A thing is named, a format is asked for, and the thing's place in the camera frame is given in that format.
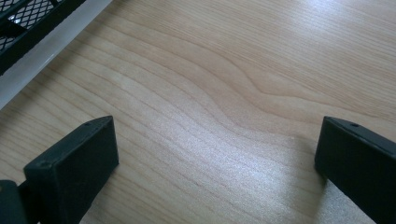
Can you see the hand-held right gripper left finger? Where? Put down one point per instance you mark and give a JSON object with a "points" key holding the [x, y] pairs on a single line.
{"points": [[71, 174]]}

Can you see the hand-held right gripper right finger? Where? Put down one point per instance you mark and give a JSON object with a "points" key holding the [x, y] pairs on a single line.
{"points": [[358, 165]]}

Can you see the black metal mesh rack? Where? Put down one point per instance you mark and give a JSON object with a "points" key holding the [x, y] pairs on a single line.
{"points": [[28, 25]]}

